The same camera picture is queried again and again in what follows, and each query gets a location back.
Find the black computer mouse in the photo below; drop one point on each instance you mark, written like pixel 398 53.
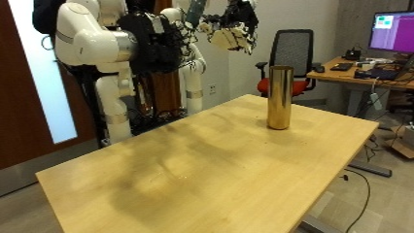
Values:
pixel 318 69

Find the white wall socket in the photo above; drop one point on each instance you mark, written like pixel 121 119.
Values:
pixel 212 89

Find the wooden office desk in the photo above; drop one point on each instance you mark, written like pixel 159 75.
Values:
pixel 336 76

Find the black keyboard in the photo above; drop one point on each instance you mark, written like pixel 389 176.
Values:
pixel 341 67

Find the cardboard box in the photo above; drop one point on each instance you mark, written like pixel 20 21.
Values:
pixel 401 145

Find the black laptop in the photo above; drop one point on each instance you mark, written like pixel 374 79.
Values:
pixel 381 73

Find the white power adapter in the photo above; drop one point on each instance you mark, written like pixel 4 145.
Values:
pixel 376 101

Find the brown door with glass panel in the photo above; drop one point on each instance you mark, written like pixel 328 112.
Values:
pixel 22 97

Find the operator in dark clothes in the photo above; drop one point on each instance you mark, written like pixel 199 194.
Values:
pixel 43 16

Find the grey table foot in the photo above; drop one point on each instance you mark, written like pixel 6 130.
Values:
pixel 370 169

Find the gold cylindrical vase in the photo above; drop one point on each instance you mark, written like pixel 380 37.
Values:
pixel 280 97

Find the black desk phone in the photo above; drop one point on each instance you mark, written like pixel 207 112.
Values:
pixel 353 55

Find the black office chair red seat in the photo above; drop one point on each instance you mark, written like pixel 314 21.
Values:
pixel 292 48

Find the computer monitor purple screen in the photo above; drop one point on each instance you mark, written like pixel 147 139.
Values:
pixel 394 32

